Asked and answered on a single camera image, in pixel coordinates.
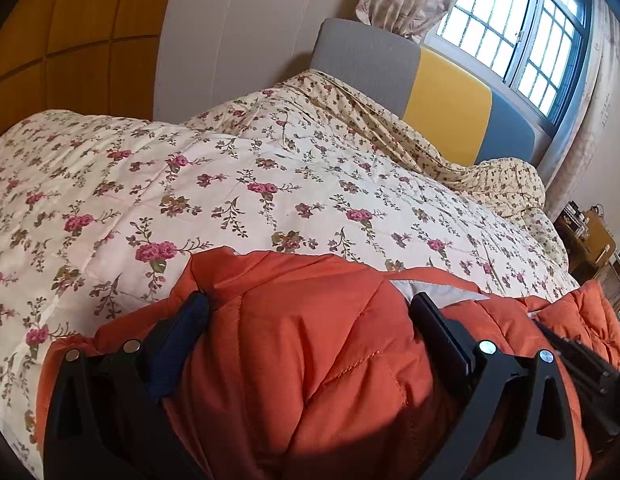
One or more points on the wooden bedside table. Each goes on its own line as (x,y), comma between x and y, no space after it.
(597,250)

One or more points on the barred window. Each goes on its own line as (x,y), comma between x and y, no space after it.
(519,30)

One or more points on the dark box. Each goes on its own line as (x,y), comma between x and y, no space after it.
(572,217)

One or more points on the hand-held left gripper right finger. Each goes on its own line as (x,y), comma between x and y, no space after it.
(447,335)

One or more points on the long patterned curtain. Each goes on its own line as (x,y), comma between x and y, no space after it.
(589,125)

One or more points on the wooden wardrobe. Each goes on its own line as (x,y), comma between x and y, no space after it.
(75,30)

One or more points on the small-flowered yellow blanket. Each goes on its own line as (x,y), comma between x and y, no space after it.
(389,125)

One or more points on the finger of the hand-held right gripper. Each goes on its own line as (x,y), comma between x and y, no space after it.
(584,365)

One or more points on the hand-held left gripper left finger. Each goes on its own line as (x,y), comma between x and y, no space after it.
(177,340)

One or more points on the grey and yellow headboard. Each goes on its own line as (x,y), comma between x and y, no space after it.
(439,95)

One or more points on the orange quilted jacket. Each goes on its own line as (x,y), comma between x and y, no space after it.
(315,360)

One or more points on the pink floral quilt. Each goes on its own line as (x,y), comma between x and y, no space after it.
(190,175)

